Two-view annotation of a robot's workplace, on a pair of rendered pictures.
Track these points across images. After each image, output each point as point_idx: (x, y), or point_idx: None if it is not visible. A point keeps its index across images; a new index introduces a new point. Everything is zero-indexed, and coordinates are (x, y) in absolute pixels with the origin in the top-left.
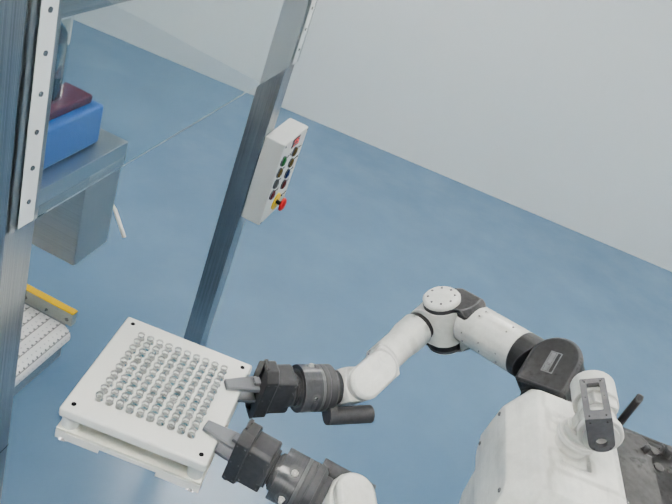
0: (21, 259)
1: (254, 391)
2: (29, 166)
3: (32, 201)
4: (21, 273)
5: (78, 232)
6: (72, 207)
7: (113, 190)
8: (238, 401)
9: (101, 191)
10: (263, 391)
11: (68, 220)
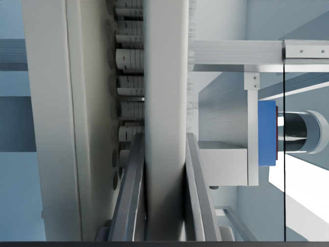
0: (255, 56)
1: (201, 214)
2: (324, 49)
3: (299, 54)
4: (244, 57)
5: (204, 149)
6: (218, 147)
7: (222, 181)
8: (131, 169)
9: (228, 166)
10: (252, 242)
11: (207, 147)
